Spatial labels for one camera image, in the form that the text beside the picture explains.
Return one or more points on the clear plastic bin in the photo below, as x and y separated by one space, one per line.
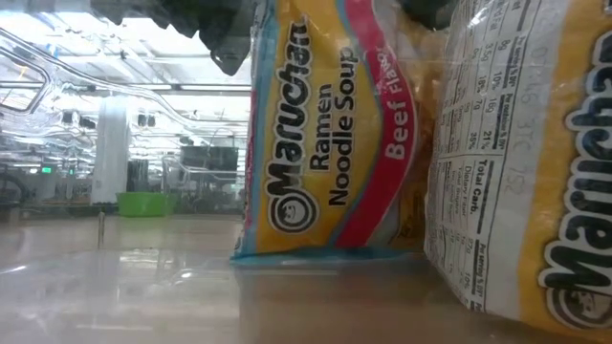
191 168
143 296

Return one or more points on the dark wall monitor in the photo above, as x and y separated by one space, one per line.
210 158

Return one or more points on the blue ramen noodle packet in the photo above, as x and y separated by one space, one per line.
325 143

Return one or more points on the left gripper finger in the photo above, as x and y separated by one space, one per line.
430 12
229 38

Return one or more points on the yellow ramen noodle packet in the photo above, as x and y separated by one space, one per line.
526 191

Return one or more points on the green plastic bowl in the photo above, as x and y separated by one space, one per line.
143 205

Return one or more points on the green exit sign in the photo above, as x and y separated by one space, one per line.
46 169

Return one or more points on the white pillar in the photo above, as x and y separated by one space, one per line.
111 153

